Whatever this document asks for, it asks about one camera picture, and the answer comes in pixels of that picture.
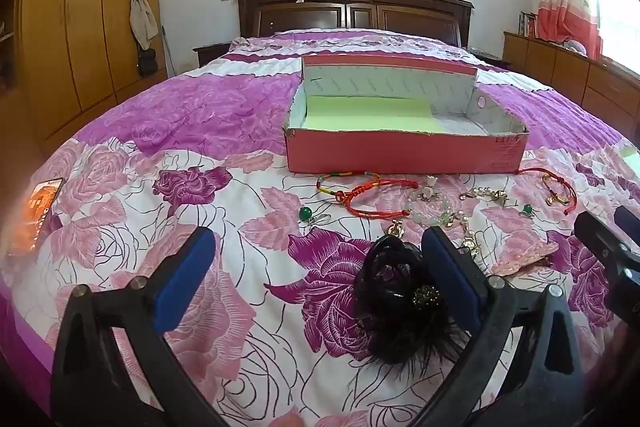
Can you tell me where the pink hair comb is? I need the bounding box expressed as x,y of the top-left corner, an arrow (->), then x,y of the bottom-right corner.
491,241 -> 560,278

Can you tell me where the row of books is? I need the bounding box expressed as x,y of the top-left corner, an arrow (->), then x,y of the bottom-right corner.
519,11 -> 540,40

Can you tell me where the smartphone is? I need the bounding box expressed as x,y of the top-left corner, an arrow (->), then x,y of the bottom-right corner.
7,177 -> 66,258

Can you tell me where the dark wooden nightstand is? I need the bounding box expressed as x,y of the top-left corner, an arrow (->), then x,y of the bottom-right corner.
193,41 -> 233,68

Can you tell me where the pearl gold earring chain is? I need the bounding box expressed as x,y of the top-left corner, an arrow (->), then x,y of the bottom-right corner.
450,207 -> 483,260

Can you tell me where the floral pink bedspread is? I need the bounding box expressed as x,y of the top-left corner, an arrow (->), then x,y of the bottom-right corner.
0,29 -> 640,427

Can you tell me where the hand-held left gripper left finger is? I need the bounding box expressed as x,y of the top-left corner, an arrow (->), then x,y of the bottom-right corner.
50,226 -> 231,427

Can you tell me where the dark wooden headboard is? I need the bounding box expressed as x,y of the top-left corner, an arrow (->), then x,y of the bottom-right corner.
235,0 -> 475,48

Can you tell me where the green paper sheet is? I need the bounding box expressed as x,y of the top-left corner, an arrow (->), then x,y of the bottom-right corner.
303,96 -> 446,132

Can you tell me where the black hanging bag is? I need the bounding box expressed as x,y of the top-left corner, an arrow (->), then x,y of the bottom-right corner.
138,48 -> 160,78

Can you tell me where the red cord bracelet gold charm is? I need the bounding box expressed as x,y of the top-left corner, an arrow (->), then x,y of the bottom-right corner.
517,167 -> 578,208

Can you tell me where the wooden low cabinet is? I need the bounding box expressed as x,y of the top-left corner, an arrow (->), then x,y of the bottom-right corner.
502,31 -> 640,135

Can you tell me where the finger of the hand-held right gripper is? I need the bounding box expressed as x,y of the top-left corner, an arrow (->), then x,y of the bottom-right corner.
574,211 -> 640,308
614,206 -> 640,240

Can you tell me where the thin leaning stick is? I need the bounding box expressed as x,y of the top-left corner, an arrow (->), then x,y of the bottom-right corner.
160,25 -> 177,78

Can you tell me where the beige hanging towel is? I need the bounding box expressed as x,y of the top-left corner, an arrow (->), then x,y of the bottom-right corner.
129,0 -> 159,51

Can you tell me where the black feather hair clip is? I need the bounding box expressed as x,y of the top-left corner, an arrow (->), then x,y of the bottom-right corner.
352,239 -> 471,370

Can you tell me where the jade bead bracelet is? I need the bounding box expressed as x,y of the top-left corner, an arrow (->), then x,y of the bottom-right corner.
404,176 -> 458,229

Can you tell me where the rainbow woven bracelet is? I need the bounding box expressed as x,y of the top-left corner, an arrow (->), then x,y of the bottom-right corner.
316,173 -> 383,198

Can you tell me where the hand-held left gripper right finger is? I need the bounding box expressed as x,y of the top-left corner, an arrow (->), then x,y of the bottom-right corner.
415,226 -> 587,427

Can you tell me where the pink cardboard box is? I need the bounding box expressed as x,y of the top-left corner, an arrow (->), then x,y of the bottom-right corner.
281,54 -> 531,175

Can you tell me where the wooden wardrobe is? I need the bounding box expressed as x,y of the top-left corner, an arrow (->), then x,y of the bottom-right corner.
12,0 -> 168,155

